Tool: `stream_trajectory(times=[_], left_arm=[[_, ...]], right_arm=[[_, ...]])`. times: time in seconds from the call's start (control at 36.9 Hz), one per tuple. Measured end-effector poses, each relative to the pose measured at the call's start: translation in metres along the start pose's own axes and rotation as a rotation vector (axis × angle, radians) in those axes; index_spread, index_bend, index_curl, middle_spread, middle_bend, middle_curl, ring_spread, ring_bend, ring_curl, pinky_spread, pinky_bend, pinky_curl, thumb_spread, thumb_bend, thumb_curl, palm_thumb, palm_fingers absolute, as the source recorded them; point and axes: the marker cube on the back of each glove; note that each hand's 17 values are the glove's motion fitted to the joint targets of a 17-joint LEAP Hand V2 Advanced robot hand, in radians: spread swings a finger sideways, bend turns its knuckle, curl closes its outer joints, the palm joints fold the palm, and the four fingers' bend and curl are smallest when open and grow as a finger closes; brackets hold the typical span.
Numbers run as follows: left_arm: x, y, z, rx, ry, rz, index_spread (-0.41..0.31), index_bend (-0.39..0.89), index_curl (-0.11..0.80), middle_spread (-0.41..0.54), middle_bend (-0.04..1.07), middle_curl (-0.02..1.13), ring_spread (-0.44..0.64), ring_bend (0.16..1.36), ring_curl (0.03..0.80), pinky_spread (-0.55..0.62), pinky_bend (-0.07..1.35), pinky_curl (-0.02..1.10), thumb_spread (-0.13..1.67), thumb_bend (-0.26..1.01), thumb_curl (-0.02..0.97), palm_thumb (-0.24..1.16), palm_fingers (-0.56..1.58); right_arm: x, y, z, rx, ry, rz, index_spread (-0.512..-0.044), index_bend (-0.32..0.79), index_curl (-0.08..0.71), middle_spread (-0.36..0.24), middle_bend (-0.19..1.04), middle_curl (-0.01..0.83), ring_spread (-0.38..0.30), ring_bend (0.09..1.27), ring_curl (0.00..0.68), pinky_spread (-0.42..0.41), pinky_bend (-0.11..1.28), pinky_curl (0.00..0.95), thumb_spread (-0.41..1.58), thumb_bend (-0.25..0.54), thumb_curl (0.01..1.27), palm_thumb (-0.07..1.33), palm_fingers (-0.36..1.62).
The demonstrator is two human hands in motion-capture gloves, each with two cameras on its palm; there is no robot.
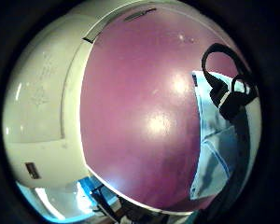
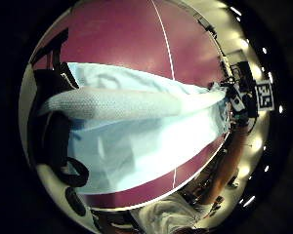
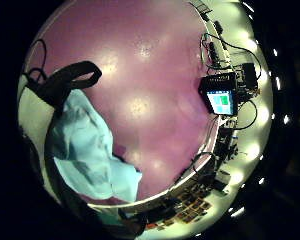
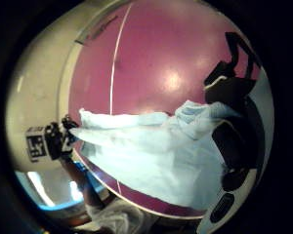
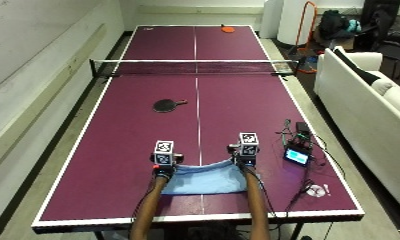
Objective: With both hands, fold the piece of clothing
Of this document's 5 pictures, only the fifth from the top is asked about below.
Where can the person's right hand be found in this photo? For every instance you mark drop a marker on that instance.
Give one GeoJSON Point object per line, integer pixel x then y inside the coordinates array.
{"type": "Point", "coordinates": [244, 159]}

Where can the person's left hand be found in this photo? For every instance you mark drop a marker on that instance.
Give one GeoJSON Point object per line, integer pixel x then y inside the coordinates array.
{"type": "Point", "coordinates": [164, 166]}

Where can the light blue cloth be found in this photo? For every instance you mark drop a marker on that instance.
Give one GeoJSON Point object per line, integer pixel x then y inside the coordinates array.
{"type": "Point", "coordinates": [207, 180]}

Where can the white marker cube left glove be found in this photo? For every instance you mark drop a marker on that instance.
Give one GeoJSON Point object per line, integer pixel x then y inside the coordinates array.
{"type": "Point", "coordinates": [164, 152]}

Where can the white marker cube glove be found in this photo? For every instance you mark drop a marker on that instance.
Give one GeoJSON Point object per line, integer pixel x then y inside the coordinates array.
{"type": "Point", "coordinates": [164, 152]}
{"type": "Point", "coordinates": [248, 143]}

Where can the white marker cube right glove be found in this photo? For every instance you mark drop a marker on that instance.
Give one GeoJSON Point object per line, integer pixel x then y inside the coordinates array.
{"type": "Point", "coordinates": [248, 143]}

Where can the black power adapter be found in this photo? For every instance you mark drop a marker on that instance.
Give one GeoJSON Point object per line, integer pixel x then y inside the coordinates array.
{"type": "Point", "coordinates": [303, 126]}

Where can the black table tennis paddle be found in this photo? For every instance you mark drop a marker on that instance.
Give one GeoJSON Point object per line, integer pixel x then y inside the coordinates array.
{"type": "Point", "coordinates": [167, 105]}

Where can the white round disc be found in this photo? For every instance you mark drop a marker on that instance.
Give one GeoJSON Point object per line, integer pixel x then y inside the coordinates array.
{"type": "Point", "coordinates": [317, 190]}

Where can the white sofa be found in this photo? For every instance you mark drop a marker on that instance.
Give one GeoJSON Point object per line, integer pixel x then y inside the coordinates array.
{"type": "Point", "coordinates": [364, 116]}

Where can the table tennis net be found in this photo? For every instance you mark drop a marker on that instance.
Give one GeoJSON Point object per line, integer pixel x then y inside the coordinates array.
{"type": "Point", "coordinates": [195, 66]}

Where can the orange table tennis paddle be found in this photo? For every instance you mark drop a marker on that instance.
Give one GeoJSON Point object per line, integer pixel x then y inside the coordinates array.
{"type": "Point", "coordinates": [228, 29]}

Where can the white round column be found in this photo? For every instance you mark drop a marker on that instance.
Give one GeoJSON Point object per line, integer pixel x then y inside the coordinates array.
{"type": "Point", "coordinates": [293, 21]}

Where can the black backpack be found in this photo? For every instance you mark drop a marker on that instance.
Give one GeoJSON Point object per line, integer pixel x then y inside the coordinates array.
{"type": "Point", "coordinates": [333, 23]}

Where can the whiteboard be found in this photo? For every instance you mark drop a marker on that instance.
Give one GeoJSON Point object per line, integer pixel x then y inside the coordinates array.
{"type": "Point", "coordinates": [27, 36]}

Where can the black office chair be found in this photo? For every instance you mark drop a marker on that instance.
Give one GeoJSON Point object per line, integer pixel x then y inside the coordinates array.
{"type": "Point", "coordinates": [388, 30]}

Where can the orange metal frame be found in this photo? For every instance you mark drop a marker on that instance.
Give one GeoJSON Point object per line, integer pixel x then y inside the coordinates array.
{"type": "Point", "coordinates": [307, 36]}

